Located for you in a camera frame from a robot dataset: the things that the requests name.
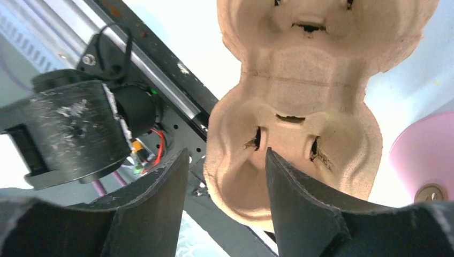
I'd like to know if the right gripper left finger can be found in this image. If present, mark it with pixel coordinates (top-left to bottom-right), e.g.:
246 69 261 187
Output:
1 149 189 256

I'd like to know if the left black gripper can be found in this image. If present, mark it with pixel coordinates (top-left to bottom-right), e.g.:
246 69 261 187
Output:
1 69 158 190

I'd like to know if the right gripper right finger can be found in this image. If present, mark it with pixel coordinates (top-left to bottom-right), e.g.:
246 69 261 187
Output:
266 149 453 256

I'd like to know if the single brown cup carrier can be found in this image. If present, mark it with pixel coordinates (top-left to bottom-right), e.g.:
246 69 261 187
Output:
203 1 438 232

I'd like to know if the pink straw holder cup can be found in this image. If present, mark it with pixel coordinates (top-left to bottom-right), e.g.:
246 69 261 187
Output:
388 111 453 203

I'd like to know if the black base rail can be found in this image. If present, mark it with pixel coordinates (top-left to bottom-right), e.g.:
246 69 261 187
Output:
87 1 277 256

